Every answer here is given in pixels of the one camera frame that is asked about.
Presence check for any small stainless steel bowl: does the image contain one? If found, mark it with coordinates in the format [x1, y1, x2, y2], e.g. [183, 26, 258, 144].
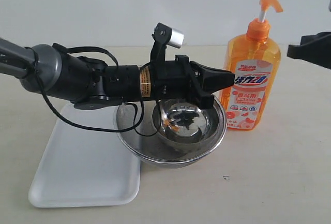
[152, 99, 220, 152]

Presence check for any steel mesh strainer basket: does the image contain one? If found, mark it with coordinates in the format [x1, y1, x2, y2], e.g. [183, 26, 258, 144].
[114, 98, 227, 169]

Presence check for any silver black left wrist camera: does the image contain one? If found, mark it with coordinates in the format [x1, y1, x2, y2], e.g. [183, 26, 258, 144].
[150, 22, 184, 62]

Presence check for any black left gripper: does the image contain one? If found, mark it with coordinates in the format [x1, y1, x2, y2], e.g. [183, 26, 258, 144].
[139, 55, 235, 109]

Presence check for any orange dish soap pump bottle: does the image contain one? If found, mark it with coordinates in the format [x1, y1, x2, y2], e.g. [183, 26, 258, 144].
[219, 0, 283, 131]

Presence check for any white foam tray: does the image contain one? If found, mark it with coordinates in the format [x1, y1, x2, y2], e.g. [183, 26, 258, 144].
[27, 103, 142, 208]

